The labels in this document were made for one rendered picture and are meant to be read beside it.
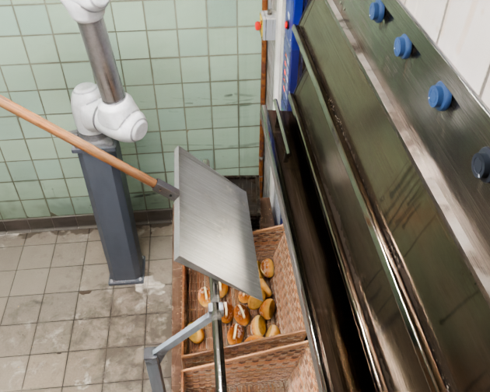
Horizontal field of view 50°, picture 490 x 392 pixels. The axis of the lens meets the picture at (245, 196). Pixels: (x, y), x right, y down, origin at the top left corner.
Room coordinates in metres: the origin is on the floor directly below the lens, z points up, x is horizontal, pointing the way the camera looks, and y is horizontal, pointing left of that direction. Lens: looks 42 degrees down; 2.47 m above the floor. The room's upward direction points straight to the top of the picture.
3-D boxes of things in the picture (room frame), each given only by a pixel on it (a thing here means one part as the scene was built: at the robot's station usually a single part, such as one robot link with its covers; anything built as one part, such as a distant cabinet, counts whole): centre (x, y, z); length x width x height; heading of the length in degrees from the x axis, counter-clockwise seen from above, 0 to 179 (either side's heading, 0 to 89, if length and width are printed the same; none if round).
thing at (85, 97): (2.06, 0.70, 1.17); 0.18 x 0.16 x 0.22; 56
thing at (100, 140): (2.07, 0.73, 1.03); 0.22 x 0.18 x 0.06; 95
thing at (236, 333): (1.22, 0.04, 0.62); 0.10 x 0.07 x 0.05; 170
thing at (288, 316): (1.34, 0.02, 0.72); 0.56 x 0.49 x 0.28; 4
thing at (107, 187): (2.07, 0.71, 0.50); 0.21 x 0.21 x 1.00; 5
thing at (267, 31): (2.28, -0.11, 1.46); 0.10 x 0.07 x 0.10; 5
